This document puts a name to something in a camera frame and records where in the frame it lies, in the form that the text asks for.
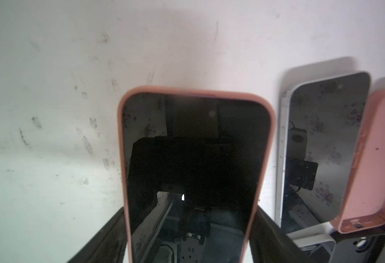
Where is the pink-edged phone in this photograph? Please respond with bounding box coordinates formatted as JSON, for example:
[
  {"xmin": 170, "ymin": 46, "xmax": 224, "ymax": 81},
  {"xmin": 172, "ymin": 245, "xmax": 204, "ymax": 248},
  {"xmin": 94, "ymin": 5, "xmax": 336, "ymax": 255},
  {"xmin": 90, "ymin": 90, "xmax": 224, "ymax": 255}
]
[{"xmin": 118, "ymin": 86, "xmax": 276, "ymax": 263}]

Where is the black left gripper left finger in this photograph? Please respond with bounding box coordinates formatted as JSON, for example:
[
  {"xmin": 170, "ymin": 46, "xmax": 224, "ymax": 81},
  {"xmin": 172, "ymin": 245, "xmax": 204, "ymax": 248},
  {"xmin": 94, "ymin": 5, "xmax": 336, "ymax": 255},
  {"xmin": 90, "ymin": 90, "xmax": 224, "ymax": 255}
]
[{"xmin": 68, "ymin": 208, "xmax": 127, "ymax": 263}]

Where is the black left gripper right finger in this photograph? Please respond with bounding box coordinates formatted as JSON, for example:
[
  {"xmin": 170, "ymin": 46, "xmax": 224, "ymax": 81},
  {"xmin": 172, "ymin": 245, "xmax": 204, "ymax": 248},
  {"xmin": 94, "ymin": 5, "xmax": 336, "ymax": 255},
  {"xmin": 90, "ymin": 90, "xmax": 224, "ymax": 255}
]
[{"xmin": 249, "ymin": 207, "xmax": 314, "ymax": 263}]

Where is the pink phone case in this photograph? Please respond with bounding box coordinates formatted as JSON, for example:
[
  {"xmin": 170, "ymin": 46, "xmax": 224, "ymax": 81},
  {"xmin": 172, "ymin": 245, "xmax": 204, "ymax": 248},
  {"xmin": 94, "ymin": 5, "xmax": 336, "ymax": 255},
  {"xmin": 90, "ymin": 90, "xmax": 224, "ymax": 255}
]
[{"xmin": 331, "ymin": 89, "xmax": 385, "ymax": 233}]

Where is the dark phone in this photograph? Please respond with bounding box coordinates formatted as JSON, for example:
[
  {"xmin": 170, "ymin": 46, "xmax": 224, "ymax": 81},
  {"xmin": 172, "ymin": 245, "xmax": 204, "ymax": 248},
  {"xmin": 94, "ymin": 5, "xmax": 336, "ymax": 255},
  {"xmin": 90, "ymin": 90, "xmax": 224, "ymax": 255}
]
[{"xmin": 275, "ymin": 71, "xmax": 371, "ymax": 233}]

